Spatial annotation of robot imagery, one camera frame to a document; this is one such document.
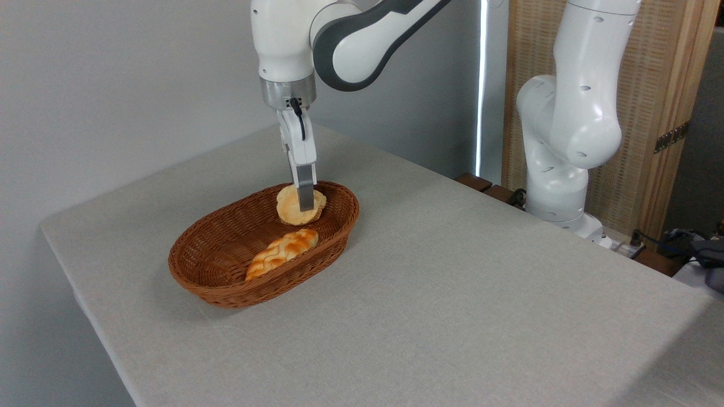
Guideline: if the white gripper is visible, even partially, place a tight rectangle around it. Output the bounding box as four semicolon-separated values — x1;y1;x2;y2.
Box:
276;107;318;213

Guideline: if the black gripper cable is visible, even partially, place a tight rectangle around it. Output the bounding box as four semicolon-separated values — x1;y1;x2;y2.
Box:
288;97;307;142

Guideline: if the round golden bread bun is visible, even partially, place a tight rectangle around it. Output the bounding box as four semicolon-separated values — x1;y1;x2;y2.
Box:
276;184;327;226

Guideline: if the metal screen hinge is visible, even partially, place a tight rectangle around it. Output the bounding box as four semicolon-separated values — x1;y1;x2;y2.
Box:
654;121;690;154

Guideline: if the black power cable with plug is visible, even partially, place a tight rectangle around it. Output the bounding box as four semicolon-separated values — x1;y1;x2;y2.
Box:
630;228;699;262

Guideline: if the braided golden bread loaf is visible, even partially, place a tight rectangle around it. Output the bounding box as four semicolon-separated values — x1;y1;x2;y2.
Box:
245;228;319;282

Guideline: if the beige tablecloth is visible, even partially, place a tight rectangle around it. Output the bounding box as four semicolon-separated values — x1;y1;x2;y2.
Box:
41;122;724;407

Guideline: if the brown wicker oval basket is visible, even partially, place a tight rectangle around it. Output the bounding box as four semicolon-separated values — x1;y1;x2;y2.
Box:
168;181;360;309

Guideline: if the dark grey cloth bag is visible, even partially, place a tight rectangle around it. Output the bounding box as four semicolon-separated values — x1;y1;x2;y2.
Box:
659;226;724;293

